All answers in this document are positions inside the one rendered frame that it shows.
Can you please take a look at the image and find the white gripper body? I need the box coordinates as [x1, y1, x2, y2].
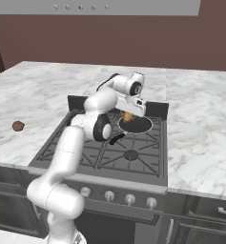
[115, 95, 148, 117]

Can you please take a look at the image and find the orange-brown onion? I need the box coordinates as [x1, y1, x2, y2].
[122, 112, 136, 124]

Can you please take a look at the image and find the black frying pan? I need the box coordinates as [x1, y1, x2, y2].
[109, 114, 154, 146]

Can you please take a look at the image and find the brown potato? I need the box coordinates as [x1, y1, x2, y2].
[11, 120, 26, 132]

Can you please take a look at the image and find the grey gas hob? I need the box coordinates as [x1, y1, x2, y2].
[27, 94, 170, 214]

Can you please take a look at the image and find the white hob knob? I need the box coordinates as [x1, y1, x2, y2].
[104, 190, 116, 202]
[124, 193, 136, 207]
[80, 186, 92, 198]
[146, 196, 157, 210]

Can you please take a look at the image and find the grey range hood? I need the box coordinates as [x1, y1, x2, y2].
[0, 0, 202, 17]

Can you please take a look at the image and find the dark oven door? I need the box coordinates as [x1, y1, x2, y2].
[73, 209, 141, 244]

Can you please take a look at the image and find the dark drawer front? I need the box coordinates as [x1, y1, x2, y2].
[189, 194, 226, 225]
[0, 165, 31, 193]

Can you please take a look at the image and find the dark cupboard door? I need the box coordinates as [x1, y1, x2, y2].
[0, 188, 44, 238]
[176, 221, 226, 244]
[134, 213, 182, 244]

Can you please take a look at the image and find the grey oven door handle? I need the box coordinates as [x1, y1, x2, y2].
[83, 199, 162, 227]

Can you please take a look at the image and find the silver cupboard door handle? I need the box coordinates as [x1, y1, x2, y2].
[166, 218, 175, 244]

